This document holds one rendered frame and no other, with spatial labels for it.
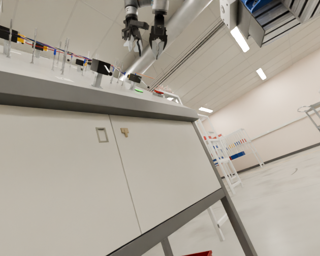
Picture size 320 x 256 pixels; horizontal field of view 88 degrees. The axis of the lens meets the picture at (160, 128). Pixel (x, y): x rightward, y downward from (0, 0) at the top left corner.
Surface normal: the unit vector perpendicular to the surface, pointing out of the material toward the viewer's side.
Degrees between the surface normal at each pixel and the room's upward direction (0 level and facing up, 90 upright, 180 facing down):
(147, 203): 90
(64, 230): 90
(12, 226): 90
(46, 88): 90
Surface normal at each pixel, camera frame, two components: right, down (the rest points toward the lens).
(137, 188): 0.66, -0.48
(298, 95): -0.65, -0.04
